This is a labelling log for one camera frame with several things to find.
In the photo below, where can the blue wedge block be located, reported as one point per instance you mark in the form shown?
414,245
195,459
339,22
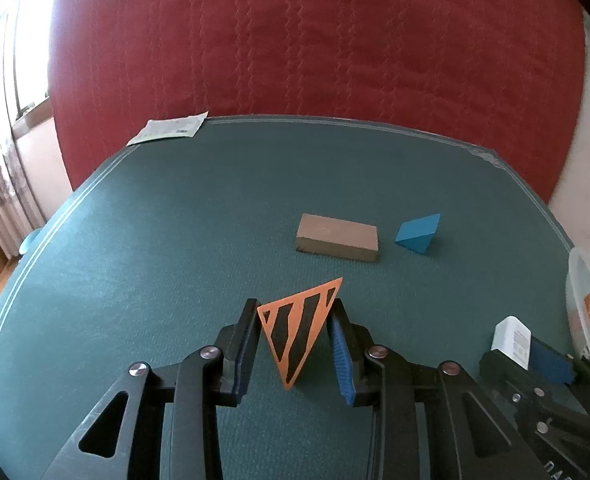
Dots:
417,235

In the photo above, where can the window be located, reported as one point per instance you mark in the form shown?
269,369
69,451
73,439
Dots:
30,50

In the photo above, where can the brown rectangular block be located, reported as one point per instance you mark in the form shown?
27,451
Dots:
335,235

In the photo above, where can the red quilted blanket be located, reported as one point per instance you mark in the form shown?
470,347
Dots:
325,35

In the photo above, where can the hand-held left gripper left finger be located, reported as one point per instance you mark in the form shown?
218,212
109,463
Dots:
247,355

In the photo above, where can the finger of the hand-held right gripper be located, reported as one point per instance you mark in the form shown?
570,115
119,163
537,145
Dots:
552,362
505,380

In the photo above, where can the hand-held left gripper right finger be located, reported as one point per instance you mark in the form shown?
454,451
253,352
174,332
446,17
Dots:
342,360

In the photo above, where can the white paper sheet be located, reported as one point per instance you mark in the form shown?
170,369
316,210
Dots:
170,129

